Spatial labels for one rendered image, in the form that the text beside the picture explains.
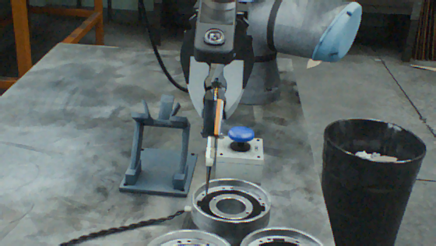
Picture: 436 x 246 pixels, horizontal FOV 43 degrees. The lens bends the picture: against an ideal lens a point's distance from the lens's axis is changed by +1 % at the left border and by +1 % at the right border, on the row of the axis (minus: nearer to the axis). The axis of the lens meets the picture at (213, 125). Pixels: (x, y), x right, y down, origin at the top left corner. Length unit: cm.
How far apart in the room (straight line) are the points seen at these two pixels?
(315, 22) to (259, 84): 18
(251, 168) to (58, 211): 28
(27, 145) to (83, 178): 15
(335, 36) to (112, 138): 43
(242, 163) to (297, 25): 33
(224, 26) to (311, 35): 40
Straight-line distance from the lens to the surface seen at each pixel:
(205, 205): 73
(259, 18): 107
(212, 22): 65
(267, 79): 114
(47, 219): 77
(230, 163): 82
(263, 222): 71
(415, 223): 236
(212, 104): 73
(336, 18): 102
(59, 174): 87
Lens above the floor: 123
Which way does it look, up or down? 25 degrees down
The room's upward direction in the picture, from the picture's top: 3 degrees clockwise
